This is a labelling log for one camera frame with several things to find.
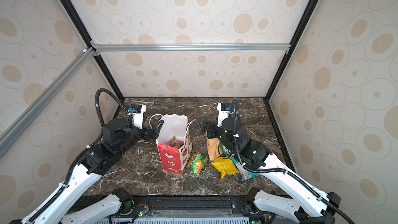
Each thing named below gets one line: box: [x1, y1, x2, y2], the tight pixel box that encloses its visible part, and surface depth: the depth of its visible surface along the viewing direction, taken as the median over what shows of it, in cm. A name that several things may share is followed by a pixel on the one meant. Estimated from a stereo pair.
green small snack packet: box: [187, 152, 209, 178], surface depth 84 cm
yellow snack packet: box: [210, 156, 239, 180], surface depth 83 cm
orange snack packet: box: [169, 135, 184, 150], surface depth 94 cm
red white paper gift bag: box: [149, 114, 196, 175], surface depth 77 cm
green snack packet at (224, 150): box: [219, 142, 231, 157], surface depth 91 cm
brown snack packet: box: [206, 136, 221, 161], surface depth 87 cm
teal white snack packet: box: [231, 156, 261, 182], surface depth 83 cm
